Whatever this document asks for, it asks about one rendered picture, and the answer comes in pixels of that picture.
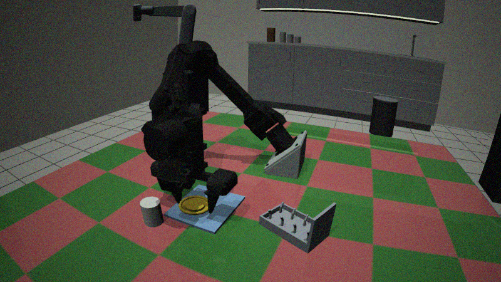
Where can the light blue flat square mat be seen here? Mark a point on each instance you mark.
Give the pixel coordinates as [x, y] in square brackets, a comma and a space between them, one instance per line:
[225, 206]

